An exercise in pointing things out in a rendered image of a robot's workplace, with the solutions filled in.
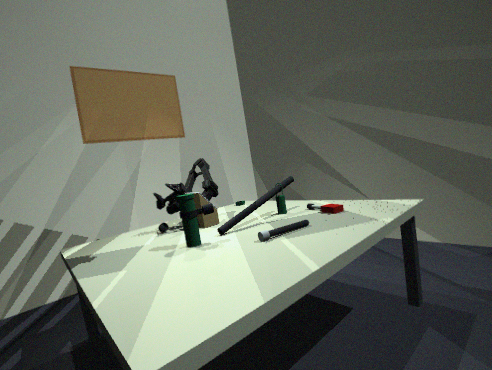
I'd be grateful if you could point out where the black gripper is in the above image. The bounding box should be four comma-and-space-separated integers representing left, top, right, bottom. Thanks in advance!
154, 183, 185, 209

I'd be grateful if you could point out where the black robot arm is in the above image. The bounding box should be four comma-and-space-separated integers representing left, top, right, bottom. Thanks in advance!
166, 158, 219, 215

